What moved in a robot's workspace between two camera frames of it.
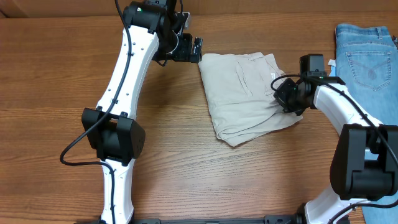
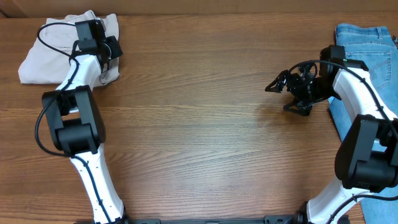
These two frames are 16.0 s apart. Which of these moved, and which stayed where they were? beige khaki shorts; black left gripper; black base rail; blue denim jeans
Moved: beige khaki shorts; black left gripper
Stayed: black base rail; blue denim jeans
